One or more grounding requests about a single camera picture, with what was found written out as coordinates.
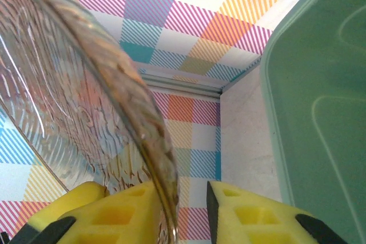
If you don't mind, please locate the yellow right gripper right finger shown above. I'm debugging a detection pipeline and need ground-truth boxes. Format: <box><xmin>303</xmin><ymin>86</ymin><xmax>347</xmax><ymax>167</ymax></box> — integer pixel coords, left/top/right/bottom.
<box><xmin>206</xmin><ymin>180</ymin><xmax>348</xmax><ymax>244</ymax></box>

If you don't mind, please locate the green plastic bin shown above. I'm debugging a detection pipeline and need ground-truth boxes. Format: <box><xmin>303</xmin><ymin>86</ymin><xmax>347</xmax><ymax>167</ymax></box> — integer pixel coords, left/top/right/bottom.
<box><xmin>258</xmin><ymin>0</ymin><xmax>366</xmax><ymax>244</ymax></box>

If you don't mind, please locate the brown tinted glass plate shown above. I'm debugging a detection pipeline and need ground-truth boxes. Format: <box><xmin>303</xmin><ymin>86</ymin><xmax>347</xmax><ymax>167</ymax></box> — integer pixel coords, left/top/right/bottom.
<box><xmin>0</xmin><ymin>0</ymin><xmax>181</xmax><ymax>244</ymax></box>

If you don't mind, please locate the aluminium frame post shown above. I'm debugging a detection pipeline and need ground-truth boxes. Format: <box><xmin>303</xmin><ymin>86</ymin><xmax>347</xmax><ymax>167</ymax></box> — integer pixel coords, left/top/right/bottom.
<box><xmin>140</xmin><ymin>73</ymin><xmax>222</xmax><ymax>101</ymax></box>

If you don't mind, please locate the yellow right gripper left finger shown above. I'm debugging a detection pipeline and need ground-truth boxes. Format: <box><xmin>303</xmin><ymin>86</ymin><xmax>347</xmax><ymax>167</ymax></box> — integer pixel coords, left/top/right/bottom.
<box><xmin>8</xmin><ymin>180</ymin><xmax>170</xmax><ymax>244</ymax></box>

